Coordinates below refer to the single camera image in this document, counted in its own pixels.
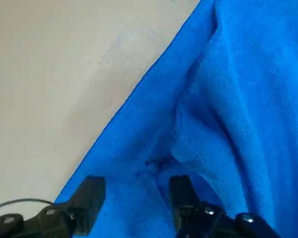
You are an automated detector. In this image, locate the thin grey cable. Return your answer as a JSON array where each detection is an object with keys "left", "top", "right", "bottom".
[{"left": 0, "top": 198, "right": 55, "bottom": 211}]

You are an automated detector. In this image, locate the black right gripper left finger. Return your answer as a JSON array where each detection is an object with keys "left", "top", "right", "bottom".
[{"left": 0, "top": 175, "right": 107, "bottom": 238}]

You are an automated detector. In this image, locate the blue towel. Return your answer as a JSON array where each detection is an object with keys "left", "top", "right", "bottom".
[{"left": 54, "top": 0, "right": 298, "bottom": 238}]

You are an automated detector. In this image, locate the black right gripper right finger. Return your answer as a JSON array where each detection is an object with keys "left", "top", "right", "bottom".
[{"left": 169, "top": 175, "right": 284, "bottom": 238}]

